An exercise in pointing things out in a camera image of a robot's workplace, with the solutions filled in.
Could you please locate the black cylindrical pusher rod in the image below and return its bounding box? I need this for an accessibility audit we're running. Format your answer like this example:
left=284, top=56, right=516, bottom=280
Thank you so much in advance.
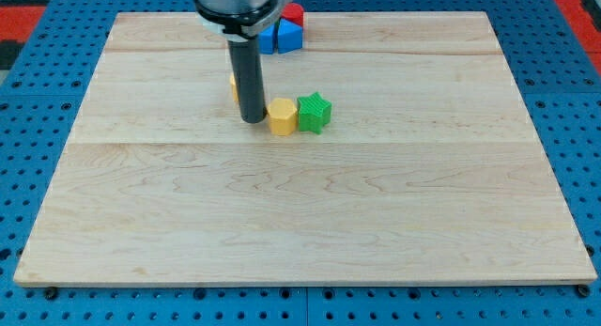
left=228, top=38, right=266, bottom=124

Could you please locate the blue pentagon block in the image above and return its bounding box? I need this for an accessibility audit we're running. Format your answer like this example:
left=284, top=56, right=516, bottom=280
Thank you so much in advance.
left=277, top=19, right=303, bottom=54

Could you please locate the light wooden board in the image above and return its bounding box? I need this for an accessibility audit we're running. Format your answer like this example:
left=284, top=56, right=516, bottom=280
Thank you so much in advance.
left=14, top=11, right=597, bottom=287

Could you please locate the yellow heart block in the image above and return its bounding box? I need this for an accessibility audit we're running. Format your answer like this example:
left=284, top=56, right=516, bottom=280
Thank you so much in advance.
left=229, top=72, right=239, bottom=103

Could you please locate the blue cube block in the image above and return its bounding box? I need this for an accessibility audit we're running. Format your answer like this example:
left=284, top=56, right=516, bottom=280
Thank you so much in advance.
left=258, top=24, right=277, bottom=54

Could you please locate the green star block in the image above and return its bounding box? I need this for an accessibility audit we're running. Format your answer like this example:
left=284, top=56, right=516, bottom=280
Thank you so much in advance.
left=297, top=92, right=332, bottom=134

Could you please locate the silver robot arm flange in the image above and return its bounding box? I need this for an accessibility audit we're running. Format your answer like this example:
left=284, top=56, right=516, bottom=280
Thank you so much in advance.
left=193, top=0, right=292, bottom=41

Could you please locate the red cylinder block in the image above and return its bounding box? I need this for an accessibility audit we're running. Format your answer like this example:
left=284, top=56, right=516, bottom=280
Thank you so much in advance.
left=281, top=3, right=304, bottom=27

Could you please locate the yellow hexagon block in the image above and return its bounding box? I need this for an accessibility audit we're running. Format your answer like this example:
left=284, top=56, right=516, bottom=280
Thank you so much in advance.
left=268, top=98, right=298, bottom=136

